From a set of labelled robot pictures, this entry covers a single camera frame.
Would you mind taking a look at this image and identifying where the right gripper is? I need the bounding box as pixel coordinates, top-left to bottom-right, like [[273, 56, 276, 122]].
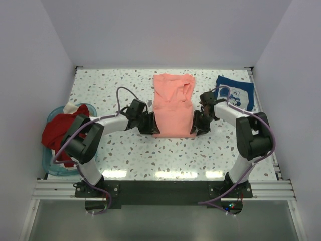
[[190, 110, 215, 136]]

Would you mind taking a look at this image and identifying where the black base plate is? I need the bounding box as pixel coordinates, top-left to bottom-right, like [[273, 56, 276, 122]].
[[73, 179, 253, 214]]

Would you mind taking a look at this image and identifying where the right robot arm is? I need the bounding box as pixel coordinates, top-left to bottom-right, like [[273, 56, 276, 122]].
[[191, 91, 275, 197]]

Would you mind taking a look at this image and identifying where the aluminium frame rail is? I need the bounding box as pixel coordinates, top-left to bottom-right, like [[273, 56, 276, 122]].
[[32, 180, 296, 201]]

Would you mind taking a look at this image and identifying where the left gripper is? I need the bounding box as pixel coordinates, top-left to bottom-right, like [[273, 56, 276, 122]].
[[135, 112, 159, 135]]

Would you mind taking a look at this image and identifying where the red t-shirt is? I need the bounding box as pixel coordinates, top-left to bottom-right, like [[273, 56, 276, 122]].
[[42, 104, 90, 157]]

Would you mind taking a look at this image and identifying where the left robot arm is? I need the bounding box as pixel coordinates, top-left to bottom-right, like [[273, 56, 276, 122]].
[[59, 99, 160, 197]]

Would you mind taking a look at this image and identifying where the salmon pink t-shirt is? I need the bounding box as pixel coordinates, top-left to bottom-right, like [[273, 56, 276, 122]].
[[153, 74, 196, 138]]

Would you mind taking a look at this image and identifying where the folded blue printed t-shirt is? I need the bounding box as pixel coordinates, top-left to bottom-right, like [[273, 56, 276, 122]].
[[214, 76, 254, 111]]

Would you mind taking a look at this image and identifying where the clear teal plastic bin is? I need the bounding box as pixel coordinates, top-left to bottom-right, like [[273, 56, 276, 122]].
[[42, 103, 83, 176]]

